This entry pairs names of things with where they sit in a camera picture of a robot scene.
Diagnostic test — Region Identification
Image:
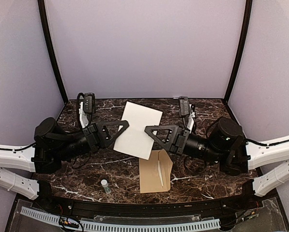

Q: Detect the right black corner post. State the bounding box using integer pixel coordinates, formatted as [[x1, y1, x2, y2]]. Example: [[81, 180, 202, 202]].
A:
[[223, 0, 253, 104]]

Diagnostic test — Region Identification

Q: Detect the white slotted cable duct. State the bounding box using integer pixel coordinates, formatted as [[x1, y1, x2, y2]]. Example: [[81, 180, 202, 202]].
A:
[[20, 206, 221, 232]]

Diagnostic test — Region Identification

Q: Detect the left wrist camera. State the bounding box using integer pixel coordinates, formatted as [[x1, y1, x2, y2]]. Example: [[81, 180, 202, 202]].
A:
[[76, 92, 96, 129]]

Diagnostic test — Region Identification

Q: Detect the brown kraft envelope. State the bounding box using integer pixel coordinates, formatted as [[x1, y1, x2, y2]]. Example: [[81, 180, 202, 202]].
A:
[[139, 149, 173, 194]]

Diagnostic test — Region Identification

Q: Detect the black front frame rail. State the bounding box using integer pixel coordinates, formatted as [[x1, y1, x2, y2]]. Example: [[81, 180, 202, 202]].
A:
[[30, 186, 263, 219]]

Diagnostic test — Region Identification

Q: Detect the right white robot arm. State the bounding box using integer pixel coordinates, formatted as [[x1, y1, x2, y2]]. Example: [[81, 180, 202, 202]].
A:
[[145, 117, 289, 210]]

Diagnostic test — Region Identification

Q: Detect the small white-capped glue bottle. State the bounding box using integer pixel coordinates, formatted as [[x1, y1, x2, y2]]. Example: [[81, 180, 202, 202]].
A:
[[101, 179, 111, 194]]

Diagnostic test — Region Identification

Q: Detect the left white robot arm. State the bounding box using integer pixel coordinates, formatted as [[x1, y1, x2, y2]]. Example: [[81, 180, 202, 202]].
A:
[[0, 117, 129, 211]]

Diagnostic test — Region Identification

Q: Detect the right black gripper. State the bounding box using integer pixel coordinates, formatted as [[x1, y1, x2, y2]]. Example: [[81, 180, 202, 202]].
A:
[[144, 125, 224, 165]]

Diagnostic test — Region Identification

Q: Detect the beige lined stationery sheet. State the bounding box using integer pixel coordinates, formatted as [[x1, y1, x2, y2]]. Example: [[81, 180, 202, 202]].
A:
[[113, 101, 163, 160]]

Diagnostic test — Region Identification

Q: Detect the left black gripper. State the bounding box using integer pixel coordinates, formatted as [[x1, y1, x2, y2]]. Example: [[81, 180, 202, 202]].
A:
[[55, 120, 130, 162]]

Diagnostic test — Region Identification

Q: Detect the white letter paper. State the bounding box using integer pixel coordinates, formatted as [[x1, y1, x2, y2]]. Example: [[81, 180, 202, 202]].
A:
[[157, 160, 164, 187]]

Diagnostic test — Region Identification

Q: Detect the black corner post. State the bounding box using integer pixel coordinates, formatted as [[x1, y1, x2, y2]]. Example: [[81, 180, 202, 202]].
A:
[[223, 0, 253, 104], [37, 0, 69, 104]]

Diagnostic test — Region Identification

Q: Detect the left black corner post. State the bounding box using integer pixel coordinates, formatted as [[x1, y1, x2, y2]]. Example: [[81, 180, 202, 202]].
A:
[[37, 0, 69, 104]]

